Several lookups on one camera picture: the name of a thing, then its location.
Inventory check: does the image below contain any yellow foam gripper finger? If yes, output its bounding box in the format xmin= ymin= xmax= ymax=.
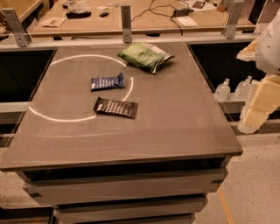
xmin=237 ymin=73 xmax=280 ymax=134
xmin=236 ymin=38 xmax=259 ymax=61

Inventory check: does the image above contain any blue rxbar blueberry wrapper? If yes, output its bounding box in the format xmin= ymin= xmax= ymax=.
xmin=91 ymin=73 xmax=126 ymax=92

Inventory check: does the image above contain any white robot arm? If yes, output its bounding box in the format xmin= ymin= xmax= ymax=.
xmin=237 ymin=10 xmax=280 ymax=134

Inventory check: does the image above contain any black rxbar wrapper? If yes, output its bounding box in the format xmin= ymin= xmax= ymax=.
xmin=93 ymin=97 xmax=138 ymax=119

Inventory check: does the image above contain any clear plastic bottle right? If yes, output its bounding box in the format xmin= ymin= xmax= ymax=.
xmin=234 ymin=76 xmax=252 ymax=100

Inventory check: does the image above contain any clear plastic bottle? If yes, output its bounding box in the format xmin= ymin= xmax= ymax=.
xmin=214 ymin=79 xmax=230 ymax=102
xmin=234 ymin=76 xmax=252 ymax=100

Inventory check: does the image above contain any clear plastic bottle left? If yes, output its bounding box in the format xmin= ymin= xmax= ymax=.
xmin=214 ymin=79 xmax=230 ymax=102

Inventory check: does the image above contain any black power adapter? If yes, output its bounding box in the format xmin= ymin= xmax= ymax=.
xmin=173 ymin=8 xmax=193 ymax=17

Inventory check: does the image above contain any green chip bag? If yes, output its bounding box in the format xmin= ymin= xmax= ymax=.
xmin=117 ymin=43 xmax=174 ymax=74

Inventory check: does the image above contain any grey drawer cabinet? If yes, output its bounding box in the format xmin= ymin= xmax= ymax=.
xmin=19 ymin=157 xmax=228 ymax=224

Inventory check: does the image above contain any small black remote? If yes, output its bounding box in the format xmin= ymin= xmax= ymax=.
xmin=100 ymin=11 xmax=109 ymax=18

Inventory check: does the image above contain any black cloth bundle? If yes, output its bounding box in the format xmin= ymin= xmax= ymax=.
xmin=66 ymin=10 xmax=91 ymax=19

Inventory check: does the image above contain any white paper sheet left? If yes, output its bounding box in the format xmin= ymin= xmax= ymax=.
xmin=40 ymin=17 xmax=66 ymax=28

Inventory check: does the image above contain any right metal bracket post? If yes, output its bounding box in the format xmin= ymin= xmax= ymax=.
xmin=222 ymin=0 xmax=245 ymax=39

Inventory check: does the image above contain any metal bracket post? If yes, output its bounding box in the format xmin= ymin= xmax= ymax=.
xmin=121 ymin=5 xmax=132 ymax=43
xmin=1 ymin=8 xmax=32 ymax=47
xmin=222 ymin=0 xmax=245 ymax=39

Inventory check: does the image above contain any black cable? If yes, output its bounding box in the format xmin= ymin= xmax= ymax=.
xmin=130 ymin=0 xmax=183 ymax=29

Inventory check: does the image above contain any middle metal bracket post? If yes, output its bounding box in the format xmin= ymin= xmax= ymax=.
xmin=121 ymin=5 xmax=132 ymax=43

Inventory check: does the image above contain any left metal bracket post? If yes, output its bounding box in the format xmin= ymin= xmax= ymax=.
xmin=1 ymin=8 xmax=32 ymax=47

